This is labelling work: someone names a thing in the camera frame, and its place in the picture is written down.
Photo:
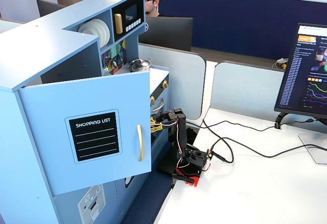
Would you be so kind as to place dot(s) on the black and red robot base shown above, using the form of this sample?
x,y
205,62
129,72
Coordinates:
x,y
191,178

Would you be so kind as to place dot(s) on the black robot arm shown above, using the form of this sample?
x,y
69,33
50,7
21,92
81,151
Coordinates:
x,y
181,132

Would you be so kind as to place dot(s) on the blue shopping list cabinet door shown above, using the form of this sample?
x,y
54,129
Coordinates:
x,y
51,145

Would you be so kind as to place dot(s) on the blue toy kitchen cabinet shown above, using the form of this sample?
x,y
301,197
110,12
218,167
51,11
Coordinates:
x,y
38,43

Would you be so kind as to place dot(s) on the gold stove knob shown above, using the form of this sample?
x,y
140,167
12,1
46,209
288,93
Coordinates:
x,y
164,84
152,100

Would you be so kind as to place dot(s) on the light grey desk divider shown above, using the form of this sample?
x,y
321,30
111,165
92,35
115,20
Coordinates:
x,y
245,88
184,81

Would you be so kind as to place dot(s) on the silver toy pot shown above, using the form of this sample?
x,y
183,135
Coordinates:
x,y
139,62
146,68

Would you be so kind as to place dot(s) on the small metal toy utensil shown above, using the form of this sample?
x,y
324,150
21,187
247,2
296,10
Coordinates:
x,y
106,71

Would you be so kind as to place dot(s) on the black monitor back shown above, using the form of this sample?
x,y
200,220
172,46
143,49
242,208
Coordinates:
x,y
168,32

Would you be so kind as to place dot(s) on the white toy plate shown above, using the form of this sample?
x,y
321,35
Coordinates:
x,y
88,28
108,34
103,36

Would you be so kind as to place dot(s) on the black toy microwave door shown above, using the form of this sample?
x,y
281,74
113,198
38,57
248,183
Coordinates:
x,y
132,12

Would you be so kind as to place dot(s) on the small yellow object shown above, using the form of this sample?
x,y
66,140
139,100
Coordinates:
x,y
283,66

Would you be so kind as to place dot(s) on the lit computer monitor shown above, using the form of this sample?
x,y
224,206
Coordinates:
x,y
301,81

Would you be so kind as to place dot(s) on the dark grey monitor back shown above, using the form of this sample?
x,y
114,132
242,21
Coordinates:
x,y
47,8

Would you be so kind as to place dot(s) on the silver monitor foot plate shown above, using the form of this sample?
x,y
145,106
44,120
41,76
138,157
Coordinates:
x,y
315,147

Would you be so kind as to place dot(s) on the black flat base plate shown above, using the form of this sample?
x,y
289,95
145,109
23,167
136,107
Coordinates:
x,y
166,168

